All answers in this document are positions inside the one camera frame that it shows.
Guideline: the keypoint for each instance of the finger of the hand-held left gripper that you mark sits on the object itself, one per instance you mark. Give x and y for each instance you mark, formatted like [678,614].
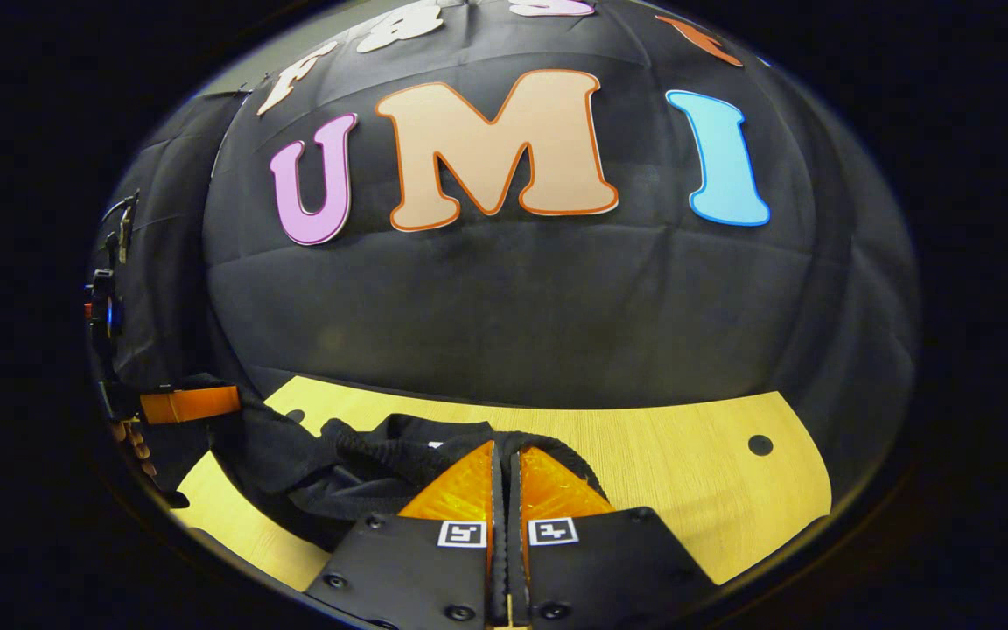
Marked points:
[189,405]

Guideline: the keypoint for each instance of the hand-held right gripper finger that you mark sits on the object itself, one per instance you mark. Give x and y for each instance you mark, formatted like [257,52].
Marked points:
[499,560]
[516,560]

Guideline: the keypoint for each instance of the black polo shirt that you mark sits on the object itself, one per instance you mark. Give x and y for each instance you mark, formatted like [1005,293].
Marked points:
[294,464]

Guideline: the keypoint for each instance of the black backdrop cloth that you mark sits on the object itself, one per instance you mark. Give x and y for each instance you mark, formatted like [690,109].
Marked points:
[513,297]

